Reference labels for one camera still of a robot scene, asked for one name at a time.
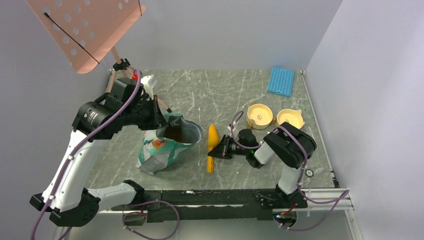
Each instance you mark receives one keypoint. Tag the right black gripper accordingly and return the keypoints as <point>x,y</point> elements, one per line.
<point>222,150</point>

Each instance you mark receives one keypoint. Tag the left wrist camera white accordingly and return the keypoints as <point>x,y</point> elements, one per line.
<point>149,82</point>

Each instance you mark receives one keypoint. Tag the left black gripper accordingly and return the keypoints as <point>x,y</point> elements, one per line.
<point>157,121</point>

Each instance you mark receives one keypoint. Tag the green dog food bag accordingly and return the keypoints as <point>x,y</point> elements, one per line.
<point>162,147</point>

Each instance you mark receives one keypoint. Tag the orange plastic scoop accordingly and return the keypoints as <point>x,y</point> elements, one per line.
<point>213,141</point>

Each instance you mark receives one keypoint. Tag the pink perforated music stand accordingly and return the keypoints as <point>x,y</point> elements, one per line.
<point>73,37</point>

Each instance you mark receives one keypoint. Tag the cream pet bowl left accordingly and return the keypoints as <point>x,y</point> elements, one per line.
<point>259,116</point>

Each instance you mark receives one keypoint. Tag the cream pet bowl right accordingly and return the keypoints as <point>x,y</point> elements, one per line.
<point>291,116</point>

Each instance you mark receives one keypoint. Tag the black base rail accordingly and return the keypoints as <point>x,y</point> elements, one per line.
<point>212,204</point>

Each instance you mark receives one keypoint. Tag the cream pet bowl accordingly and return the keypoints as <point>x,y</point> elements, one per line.
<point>291,116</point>
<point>259,116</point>

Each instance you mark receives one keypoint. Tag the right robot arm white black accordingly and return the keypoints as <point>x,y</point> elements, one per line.
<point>287,143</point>

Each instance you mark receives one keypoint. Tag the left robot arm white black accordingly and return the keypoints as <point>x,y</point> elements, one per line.
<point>66,199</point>

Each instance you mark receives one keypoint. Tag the blue perforated tray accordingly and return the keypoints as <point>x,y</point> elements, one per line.
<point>281,82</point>

